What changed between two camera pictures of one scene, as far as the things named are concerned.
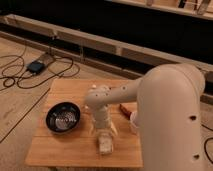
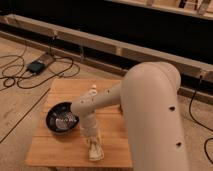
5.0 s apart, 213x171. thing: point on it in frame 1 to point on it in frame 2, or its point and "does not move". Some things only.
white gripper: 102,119 to 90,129
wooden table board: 79,148 does not move
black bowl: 62,117 does not move
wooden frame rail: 129,59 does not move
